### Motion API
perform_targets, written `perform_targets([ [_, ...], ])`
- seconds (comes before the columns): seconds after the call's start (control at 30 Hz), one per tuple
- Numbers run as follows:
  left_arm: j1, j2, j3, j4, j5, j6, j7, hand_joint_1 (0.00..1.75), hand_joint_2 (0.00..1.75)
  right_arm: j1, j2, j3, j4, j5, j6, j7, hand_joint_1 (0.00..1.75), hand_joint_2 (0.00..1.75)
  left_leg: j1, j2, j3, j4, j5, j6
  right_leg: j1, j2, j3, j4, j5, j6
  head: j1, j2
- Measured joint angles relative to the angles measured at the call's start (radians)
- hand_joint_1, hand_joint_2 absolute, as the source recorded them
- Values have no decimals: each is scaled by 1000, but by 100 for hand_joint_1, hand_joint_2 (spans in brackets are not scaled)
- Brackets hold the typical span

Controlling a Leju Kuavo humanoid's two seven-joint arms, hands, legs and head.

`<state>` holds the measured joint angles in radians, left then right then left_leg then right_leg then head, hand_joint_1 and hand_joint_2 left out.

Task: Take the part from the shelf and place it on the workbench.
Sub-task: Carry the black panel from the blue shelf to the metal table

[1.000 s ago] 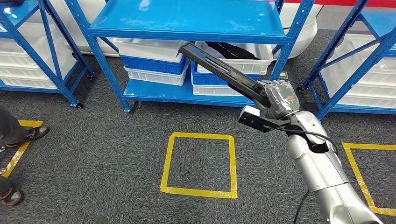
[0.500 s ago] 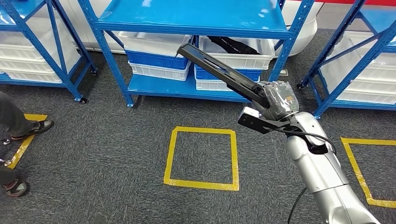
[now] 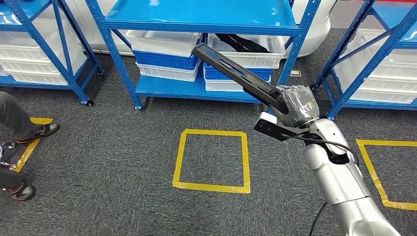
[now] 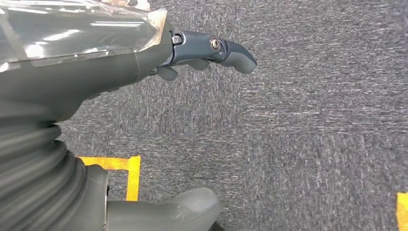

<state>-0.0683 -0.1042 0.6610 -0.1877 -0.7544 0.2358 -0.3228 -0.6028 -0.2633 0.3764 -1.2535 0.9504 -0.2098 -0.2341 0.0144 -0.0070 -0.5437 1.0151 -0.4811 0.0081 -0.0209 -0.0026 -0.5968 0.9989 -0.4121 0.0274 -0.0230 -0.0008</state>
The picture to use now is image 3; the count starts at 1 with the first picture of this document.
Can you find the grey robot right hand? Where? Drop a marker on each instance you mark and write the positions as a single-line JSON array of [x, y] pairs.
[[299, 104]]

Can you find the black plastic panel part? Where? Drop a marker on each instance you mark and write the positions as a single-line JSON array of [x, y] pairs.
[[228, 68]]

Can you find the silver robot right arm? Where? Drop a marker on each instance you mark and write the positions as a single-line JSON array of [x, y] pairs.
[[338, 176]]

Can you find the blue steel shelf rack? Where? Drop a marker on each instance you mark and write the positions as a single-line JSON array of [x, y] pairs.
[[358, 83], [16, 13], [195, 13]]

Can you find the silver floor outlet plate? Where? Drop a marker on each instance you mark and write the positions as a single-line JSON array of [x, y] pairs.
[[295, 73]]

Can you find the white plastic bin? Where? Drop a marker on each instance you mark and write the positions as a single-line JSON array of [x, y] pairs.
[[32, 66], [384, 97], [19, 45], [39, 79], [218, 85], [260, 58], [163, 73], [407, 55], [391, 76], [163, 42]]

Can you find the black plastic parts pile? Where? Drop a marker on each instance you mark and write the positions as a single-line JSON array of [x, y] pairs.
[[241, 44]]

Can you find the yellow floor tape square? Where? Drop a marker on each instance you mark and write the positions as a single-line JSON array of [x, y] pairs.
[[211, 188], [374, 172]]

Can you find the person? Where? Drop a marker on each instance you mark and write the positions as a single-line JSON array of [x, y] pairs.
[[13, 117]]

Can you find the chrome base stool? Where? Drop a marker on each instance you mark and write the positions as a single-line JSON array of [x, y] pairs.
[[6, 165]]

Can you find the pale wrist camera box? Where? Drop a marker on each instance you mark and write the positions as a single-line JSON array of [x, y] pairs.
[[267, 118]]

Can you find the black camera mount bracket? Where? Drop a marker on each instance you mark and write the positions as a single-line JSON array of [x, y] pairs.
[[273, 132]]

